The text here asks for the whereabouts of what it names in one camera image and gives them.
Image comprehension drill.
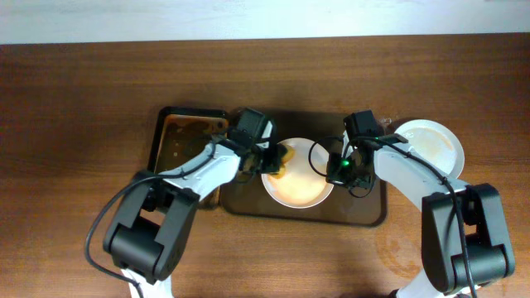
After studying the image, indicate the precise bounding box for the yellow green sponge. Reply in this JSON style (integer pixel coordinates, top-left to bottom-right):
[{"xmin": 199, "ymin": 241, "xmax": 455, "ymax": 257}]
[{"xmin": 271, "ymin": 145, "xmax": 295, "ymax": 179}]

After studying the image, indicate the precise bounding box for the white plate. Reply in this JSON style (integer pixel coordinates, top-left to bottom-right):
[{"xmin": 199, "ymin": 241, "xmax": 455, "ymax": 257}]
[
  {"xmin": 395, "ymin": 119, "xmax": 465, "ymax": 178},
  {"xmin": 261, "ymin": 137, "xmax": 334, "ymax": 209}
]

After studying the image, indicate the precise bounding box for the white plate front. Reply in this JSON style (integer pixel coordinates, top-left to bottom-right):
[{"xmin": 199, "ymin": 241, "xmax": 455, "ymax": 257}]
[{"xmin": 395, "ymin": 119, "xmax": 465, "ymax": 178}]

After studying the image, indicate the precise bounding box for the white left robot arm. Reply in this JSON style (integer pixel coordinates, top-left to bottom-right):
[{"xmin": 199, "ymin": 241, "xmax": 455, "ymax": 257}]
[{"xmin": 103, "ymin": 108, "xmax": 287, "ymax": 297}]

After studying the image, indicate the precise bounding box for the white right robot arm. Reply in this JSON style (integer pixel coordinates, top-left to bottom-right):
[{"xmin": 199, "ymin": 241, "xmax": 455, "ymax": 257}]
[{"xmin": 325, "ymin": 110, "xmax": 515, "ymax": 297}]

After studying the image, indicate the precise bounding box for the small black soapy tray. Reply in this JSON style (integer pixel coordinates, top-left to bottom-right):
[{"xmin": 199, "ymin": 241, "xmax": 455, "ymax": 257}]
[{"xmin": 147, "ymin": 106, "xmax": 229, "ymax": 208}]

